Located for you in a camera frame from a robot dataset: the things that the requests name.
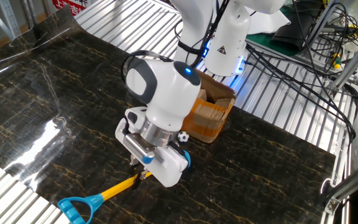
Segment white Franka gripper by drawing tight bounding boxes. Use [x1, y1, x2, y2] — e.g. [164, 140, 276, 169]
[115, 107, 189, 190]

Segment blue yellow toy shovel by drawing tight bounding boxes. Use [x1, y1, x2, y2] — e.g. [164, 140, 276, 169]
[57, 150, 192, 224]

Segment cardboard box with orange tape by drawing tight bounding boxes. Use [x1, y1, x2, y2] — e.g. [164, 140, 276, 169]
[181, 70, 237, 144]

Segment black marble pattern mat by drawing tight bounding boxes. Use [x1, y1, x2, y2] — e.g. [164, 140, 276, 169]
[0, 6, 337, 224]

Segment green cutting mat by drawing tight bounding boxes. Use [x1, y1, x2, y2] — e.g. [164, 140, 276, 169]
[246, 6, 304, 57]

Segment red printed sign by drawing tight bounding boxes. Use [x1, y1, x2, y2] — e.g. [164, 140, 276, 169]
[52, 0, 88, 16]

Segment white sheet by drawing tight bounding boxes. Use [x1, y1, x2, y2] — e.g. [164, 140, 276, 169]
[247, 9, 291, 35]

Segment black bag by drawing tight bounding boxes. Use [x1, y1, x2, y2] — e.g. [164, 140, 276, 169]
[273, 12, 321, 52]

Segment yellow green screwdriver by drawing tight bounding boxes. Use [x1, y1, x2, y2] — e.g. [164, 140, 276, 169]
[330, 52, 342, 70]

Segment slanted aluminium profile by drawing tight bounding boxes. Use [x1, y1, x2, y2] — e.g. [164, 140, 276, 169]
[333, 32, 358, 90]

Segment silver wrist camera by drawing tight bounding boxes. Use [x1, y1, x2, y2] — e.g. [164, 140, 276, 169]
[124, 133, 157, 165]

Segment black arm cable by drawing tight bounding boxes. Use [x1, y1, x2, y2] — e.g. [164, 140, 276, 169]
[121, 0, 229, 82]

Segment grey metal shelf frame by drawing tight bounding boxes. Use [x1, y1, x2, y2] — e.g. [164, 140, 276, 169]
[0, 0, 23, 40]

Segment aluminium profile with bracket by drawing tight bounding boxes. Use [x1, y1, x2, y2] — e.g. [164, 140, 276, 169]
[323, 158, 358, 215]

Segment black cable bundle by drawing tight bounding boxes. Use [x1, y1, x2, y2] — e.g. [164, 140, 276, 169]
[244, 0, 358, 142]

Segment thin aluminium post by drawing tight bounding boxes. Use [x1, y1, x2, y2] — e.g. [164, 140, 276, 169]
[306, 0, 341, 44]

